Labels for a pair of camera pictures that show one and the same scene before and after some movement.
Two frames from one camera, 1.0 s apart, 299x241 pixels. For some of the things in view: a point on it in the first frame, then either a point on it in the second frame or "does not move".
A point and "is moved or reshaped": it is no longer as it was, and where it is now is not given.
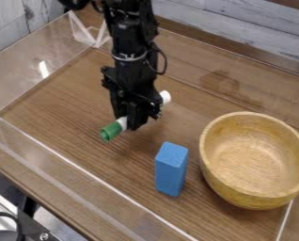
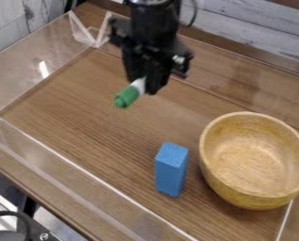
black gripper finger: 119,104 → 136,63
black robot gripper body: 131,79 → 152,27
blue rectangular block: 169,168 does not move
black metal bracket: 31,231 does not move
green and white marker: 113,130 is moved or reshaped
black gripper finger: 139,112 → 157,75
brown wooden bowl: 253,159 does not move
